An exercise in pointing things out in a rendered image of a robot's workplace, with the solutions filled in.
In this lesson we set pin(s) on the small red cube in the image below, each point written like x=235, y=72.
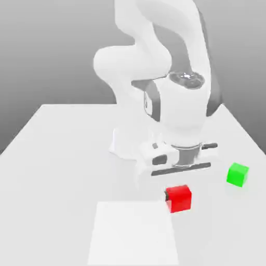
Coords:
x=180, y=200

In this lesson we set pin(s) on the small green cube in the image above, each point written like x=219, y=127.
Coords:
x=237, y=175

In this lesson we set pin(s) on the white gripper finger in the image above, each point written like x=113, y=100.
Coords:
x=166, y=196

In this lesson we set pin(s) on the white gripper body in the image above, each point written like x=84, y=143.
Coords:
x=180, y=169

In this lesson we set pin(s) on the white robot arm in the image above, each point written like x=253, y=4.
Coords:
x=182, y=108

